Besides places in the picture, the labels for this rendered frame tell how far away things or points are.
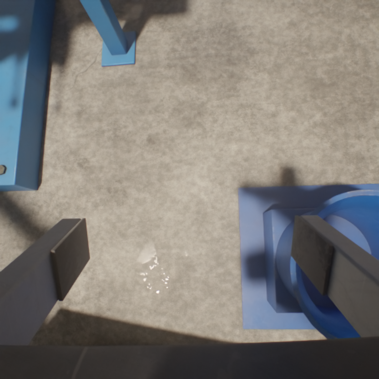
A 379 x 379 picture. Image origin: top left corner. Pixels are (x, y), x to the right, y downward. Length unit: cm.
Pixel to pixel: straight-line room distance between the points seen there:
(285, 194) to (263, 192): 7
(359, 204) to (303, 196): 34
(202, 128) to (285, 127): 28
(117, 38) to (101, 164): 44
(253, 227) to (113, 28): 79
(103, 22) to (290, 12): 68
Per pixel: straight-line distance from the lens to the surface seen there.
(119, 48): 114
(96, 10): 101
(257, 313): 94
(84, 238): 17
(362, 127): 109
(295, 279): 56
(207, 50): 112
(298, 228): 17
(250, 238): 90
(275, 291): 79
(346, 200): 61
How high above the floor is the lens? 91
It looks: 79 degrees down
